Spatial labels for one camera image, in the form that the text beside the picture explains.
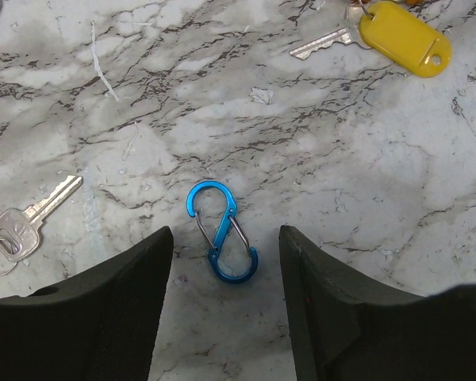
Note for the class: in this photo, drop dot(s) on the yellow key tag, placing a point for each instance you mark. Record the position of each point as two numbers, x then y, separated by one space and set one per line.
405 39

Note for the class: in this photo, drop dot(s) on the silver key lower red tag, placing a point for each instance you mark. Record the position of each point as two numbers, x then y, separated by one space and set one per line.
20 229

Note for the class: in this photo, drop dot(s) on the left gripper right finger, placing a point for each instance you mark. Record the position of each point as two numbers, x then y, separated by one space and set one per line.
344 325

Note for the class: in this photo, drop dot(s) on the blue S carabiner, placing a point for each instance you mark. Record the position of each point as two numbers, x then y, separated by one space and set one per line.
228 222

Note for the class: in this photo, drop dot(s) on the silver key on yellow tag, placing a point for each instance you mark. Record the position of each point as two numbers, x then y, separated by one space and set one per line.
349 34

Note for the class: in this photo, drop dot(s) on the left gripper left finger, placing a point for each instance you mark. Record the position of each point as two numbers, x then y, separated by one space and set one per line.
100 324

